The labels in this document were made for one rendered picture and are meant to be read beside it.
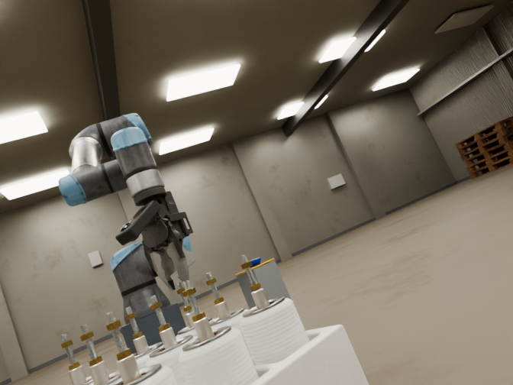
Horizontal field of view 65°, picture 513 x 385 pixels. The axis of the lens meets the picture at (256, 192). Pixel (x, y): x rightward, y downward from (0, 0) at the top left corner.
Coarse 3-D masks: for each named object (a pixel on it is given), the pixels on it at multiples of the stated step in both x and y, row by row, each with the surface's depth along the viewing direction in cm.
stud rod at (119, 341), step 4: (112, 312) 52; (108, 316) 51; (112, 316) 51; (108, 320) 51; (112, 320) 51; (116, 328) 51; (112, 332) 51; (116, 332) 51; (120, 332) 51; (116, 336) 51; (120, 336) 51; (116, 340) 51; (120, 340) 51; (116, 344) 51; (120, 344) 51; (120, 348) 51; (124, 348) 51; (120, 352) 51
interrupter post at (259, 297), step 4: (256, 292) 66; (260, 292) 66; (264, 292) 66; (256, 296) 66; (260, 296) 66; (264, 296) 66; (256, 300) 66; (260, 300) 66; (264, 300) 66; (268, 300) 66; (256, 304) 66; (260, 304) 65; (264, 304) 65; (268, 304) 66; (260, 308) 65
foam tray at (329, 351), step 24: (312, 336) 67; (336, 336) 63; (288, 360) 58; (312, 360) 59; (336, 360) 61; (264, 384) 52; (288, 384) 55; (312, 384) 57; (336, 384) 60; (360, 384) 62
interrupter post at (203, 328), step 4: (200, 320) 58; (204, 320) 58; (196, 324) 58; (200, 324) 58; (204, 324) 58; (208, 324) 58; (196, 328) 58; (200, 328) 58; (204, 328) 58; (208, 328) 58; (200, 332) 58; (204, 332) 57; (208, 332) 58; (212, 332) 58; (200, 336) 58; (204, 336) 57; (208, 336) 58; (212, 336) 58; (200, 340) 58; (204, 340) 57
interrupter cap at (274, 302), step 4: (280, 296) 68; (272, 300) 69; (276, 300) 67; (280, 300) 64; (272, 304) 63; (276, 304) 63; (252, 308) 69; (256, 308) 68; (264, 308) 63; (268, 308) 63; (244, 312) 67; (248, 312) 66; (252, 312) 63; (256, 312) 63; (244, 316) 65; (248, 316) 64
